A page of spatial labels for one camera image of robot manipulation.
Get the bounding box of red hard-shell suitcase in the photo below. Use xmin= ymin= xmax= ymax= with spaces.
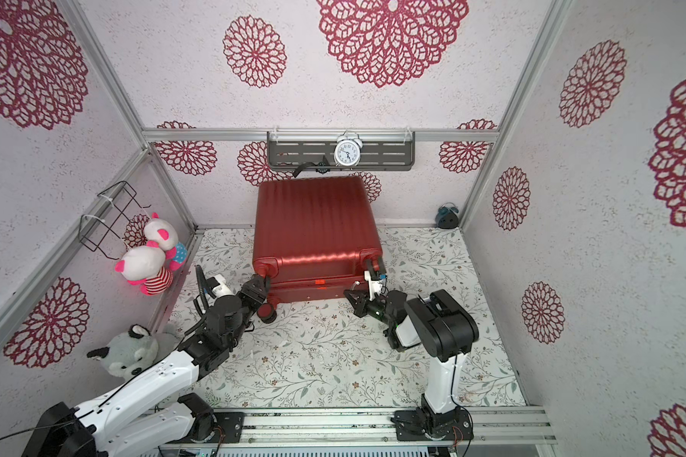
xmin=253 ymin=175 xmax=386 ymax=324

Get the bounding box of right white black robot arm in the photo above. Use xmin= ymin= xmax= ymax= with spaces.
xmin=344 ymin=289 xmax=479 ymax=442

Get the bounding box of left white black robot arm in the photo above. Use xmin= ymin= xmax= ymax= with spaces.
xmin=23 ymin=274 xmax=272 ymax=456

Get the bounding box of floral patterned table mat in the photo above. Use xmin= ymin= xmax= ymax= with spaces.
xmin=194 ymin=228 xmax=525 ymax=408

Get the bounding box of lower white pink plush toy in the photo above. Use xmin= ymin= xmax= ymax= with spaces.
xmin=114 ymin=246 xmax=173 ymax=296

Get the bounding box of white pink plush toy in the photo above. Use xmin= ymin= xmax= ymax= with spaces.
xmin=114 ymin=246 xmax=173 ymax=296
xmin=143 ymin=213 xmax=188 ymax=266

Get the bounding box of grey husky plush toy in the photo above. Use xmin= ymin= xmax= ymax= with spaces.
xmin=87 ymin=324 xmax=179 ymax=381

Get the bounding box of small teal black device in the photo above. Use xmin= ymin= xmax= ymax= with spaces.
xmin=434 ymin=202 xmax=460 ymax=230

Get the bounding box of upper white pink plush toy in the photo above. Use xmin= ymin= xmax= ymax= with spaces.
xmin=143 ymin=213 xmax=188 ymax=266

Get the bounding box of white alarm clock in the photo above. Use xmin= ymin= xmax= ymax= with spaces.
xmin=333 ymin=133 xmax=363 ymax=168

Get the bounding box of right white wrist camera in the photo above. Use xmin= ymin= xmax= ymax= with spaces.
xmin=364 ymin=270 xmax=387 ymax=301

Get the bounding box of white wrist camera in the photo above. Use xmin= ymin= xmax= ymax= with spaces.
xmin=206 ymin=274 xmax=234 ymax=299
xmin=364 ymin=270 xmax=387 ymax=301

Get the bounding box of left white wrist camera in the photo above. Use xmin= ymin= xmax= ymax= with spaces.
xmin=206 ymin=274 xmax=234 ymax=299

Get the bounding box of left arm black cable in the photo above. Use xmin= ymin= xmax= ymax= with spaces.
xmin=0 ymin=264 xmax=218 ymax=457

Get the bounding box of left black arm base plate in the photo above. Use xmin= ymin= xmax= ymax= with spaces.
xmin=169 ymin=411 xmax=246 ymax=445

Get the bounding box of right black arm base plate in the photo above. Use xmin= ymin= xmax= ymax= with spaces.
xmin=391 ymin=407 xmax=474 ymax=442

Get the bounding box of black strap on shelf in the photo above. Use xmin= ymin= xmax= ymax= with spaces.
xmin=292 ymin=153 xmax=333 ymax=179

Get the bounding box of grey metal wall shelf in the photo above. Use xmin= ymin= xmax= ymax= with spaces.
xmin=267 ymin=131 xmax=415 ymax=176

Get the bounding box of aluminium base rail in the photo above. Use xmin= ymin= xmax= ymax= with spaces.
xmin=136 ymin=407 xmax=558 ymax=456

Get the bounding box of black wire wall basket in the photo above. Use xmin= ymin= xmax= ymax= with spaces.
xmin=76 ymin=180 xmax=151 ymax=261

